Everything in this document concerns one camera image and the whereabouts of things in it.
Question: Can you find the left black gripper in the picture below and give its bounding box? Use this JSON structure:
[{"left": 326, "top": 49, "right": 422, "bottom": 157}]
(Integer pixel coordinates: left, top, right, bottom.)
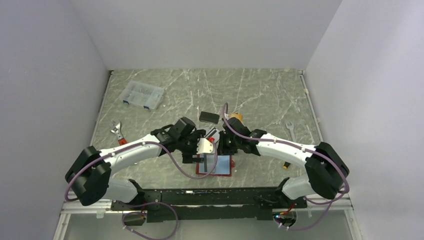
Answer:
[{"left": 177, "top": 130, "right": 206, "bottom": 163}]

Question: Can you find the single white stripe card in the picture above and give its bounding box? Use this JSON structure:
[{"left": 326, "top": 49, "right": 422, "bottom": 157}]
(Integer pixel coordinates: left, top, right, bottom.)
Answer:
[{"left": 202, "top": 154, "right": 209, "bottom": 174}]

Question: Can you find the red leather wallet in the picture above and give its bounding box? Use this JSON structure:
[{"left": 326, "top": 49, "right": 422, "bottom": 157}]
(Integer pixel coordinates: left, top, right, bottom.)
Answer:
[{"left": 195, "top": 154, "right": 235, "bottom": 177}]

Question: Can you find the white magnetic stripe card stack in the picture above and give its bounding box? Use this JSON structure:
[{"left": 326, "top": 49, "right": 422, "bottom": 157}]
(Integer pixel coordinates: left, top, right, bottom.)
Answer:
[{"left": 205, "top": 127, "right": 220, "bottom": 144}]

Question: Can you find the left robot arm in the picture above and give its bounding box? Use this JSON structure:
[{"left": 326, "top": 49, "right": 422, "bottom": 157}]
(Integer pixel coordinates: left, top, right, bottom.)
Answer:
[{"left": 64, "top": 117, "right": 216, "bottom": 210}]

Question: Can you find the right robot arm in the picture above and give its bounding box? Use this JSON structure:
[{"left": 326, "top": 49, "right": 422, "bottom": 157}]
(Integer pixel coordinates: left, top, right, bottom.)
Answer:
[{"left": 222, "top": 117, "right": 350, "bottom": 208}]

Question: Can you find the orange card stack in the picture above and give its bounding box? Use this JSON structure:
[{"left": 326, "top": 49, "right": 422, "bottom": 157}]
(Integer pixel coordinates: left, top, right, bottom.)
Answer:
[{"left": 228, "top": 113, "right": 243, "bottom": 123}]

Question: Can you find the black card holder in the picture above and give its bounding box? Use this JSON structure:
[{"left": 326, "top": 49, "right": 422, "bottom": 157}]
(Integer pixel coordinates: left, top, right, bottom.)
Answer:
[{"left": 198, "top": 111, "right": 220, "bottom": 124}]

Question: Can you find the yellow black screwdriver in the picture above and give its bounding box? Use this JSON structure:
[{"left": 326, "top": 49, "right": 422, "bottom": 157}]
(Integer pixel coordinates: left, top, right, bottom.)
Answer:
[{"left": 283, "top": 161, "right": 291, "bottom": 170}]

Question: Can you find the clear plastic organizer box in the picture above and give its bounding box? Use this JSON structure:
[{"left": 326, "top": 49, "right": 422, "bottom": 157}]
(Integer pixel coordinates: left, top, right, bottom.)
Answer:
[{"left": 119, "top": 80, "right": 165, "bottom": 110}]

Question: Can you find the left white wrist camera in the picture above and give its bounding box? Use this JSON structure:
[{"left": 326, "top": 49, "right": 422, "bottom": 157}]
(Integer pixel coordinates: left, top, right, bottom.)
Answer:
[{"left": 196, "top": 138, "right": 215, "bottom": 155}]

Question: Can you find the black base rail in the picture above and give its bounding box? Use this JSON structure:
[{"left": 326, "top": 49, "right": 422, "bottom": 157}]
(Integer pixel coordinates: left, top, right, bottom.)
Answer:
[{"left": 111, "top": 187, "right": 308, "bottom": 223}]

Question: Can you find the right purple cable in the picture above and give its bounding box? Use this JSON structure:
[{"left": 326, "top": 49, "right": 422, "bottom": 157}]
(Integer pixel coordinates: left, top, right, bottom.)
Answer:
[{"left": 221, "top": 102, "right": 351, "bottom": 232}]

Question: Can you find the aluminium frame rail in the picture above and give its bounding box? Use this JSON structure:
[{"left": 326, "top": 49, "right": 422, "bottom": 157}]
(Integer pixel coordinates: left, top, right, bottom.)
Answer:
[{"left": 52, "top": 188, "right": 364, "bottom": 240}]

